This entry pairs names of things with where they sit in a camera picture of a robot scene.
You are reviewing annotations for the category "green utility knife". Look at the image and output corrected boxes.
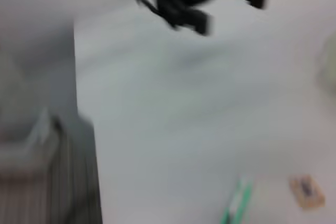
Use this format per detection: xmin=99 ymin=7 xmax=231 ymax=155
xmin=220 ymin=174 xmax=255 ymax=224

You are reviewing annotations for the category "beige eraser with barcode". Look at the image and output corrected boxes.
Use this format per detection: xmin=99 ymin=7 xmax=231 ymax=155
xmin=288 ymin=174 xmax=326 ymax=209

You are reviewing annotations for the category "dark ribbed panel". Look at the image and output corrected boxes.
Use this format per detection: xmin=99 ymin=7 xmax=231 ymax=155
xmin=49 ymin=113 xmax=103 ymax=224

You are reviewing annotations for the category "left arm gripper cable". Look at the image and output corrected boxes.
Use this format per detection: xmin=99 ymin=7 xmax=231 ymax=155
xmin=133 ymin=0 xmax=171 ymax=25

